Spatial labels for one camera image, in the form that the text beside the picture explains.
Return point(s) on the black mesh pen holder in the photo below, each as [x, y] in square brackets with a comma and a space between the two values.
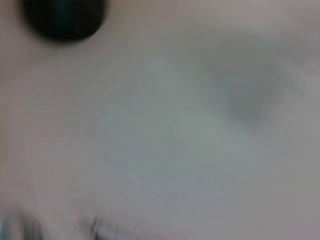
[62, 17]

